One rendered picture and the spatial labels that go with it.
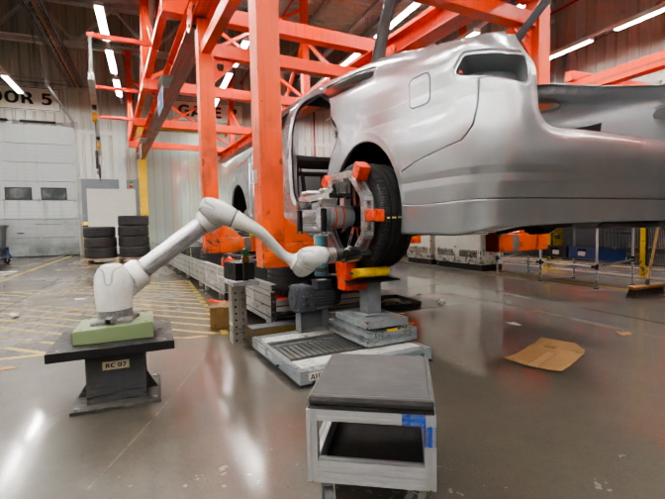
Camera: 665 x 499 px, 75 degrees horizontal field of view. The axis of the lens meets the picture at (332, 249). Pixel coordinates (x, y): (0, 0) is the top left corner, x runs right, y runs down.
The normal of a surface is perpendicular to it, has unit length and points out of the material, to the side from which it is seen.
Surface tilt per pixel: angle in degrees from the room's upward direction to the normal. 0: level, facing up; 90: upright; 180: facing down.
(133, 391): 90
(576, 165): 103
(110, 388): 90
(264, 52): 90
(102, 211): 90
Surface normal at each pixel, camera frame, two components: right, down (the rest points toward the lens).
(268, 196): 0.46, 0.04
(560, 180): 0.36, 0.37
